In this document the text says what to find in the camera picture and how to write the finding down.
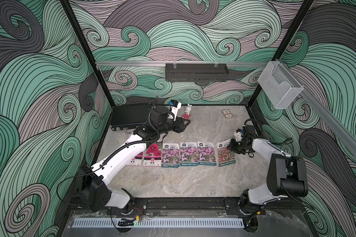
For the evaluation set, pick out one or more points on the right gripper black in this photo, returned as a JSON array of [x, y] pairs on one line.
[[231, 146]]

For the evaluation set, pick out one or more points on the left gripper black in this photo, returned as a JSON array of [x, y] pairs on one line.
[[178, 127]]

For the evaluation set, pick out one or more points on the red flower seed packet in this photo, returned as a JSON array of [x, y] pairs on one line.
[[225, 156]]

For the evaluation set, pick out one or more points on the white teal seed packet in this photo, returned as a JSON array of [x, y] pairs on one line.
[[189, 154]]

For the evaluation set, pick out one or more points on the white back seed packet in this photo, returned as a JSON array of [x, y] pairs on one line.
[[171, 155]]

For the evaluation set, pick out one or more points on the purple flower seed packet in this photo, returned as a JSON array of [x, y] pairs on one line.
[[206, 154]]

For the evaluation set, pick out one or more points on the hollyhock seed packet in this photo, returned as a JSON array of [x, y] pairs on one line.
[[153, 156], [136, 161]]

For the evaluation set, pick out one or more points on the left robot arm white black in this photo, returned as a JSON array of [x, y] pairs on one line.
[[93, 181]]

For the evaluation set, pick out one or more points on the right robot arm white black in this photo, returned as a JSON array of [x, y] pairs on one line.
[[286, 176]]

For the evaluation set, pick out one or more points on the small seed packet far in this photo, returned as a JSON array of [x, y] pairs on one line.
[[227, 114]]

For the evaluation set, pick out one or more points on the white rabbit figurine pink base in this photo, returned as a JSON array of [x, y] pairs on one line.
[[187, 113]]

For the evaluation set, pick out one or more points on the black aluminium briefcase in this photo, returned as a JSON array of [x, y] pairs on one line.
[[129, 116]]

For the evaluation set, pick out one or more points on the black wall tray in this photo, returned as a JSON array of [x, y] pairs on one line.
[[198, 73]]

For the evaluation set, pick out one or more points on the aluminium wall rail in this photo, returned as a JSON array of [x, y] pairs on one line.
[[138, 63]]

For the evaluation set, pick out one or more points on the clear acrylic wall holder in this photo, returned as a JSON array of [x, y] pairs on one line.
[[279, 84]]

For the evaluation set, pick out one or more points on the black front rail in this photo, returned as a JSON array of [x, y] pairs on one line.
[[222, 205]]

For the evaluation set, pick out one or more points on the white slotted cable duct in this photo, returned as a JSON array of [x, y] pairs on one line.
[[236, 223]]

